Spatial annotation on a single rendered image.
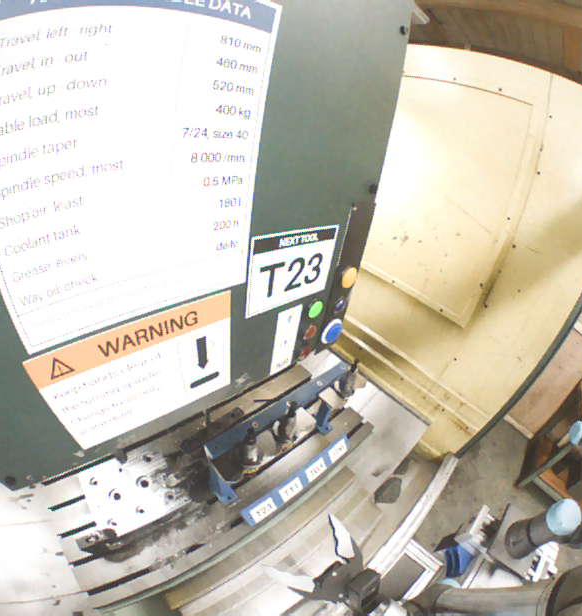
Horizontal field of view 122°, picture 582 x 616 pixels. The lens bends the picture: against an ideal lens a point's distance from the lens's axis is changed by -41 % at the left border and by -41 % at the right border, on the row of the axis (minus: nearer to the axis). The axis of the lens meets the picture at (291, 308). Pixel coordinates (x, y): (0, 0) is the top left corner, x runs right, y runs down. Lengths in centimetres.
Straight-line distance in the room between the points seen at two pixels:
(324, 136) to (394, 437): 121
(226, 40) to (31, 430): 28
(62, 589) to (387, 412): 158
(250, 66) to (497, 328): 99
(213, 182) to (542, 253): 92
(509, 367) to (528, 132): 78
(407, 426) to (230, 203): 123
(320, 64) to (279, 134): 7
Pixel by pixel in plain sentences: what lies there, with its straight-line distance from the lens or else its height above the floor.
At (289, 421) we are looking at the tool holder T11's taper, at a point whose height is 128.
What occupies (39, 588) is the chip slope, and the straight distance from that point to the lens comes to 133.
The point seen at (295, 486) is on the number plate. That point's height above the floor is 94.
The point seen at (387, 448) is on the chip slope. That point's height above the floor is 77.
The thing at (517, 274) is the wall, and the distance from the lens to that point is 97.
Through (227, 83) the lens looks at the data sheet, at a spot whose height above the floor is 182.
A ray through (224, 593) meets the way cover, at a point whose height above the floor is 73.
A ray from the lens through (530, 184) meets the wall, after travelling 96.
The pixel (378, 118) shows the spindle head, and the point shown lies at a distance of 28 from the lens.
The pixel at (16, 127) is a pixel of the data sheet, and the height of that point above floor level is 180.
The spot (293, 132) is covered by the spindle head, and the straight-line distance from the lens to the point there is 20.
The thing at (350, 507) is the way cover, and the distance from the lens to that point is 117.
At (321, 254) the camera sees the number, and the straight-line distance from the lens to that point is 26.
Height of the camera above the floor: 179
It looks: 34 degrees down
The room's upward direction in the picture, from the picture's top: 10 degrees clockwise
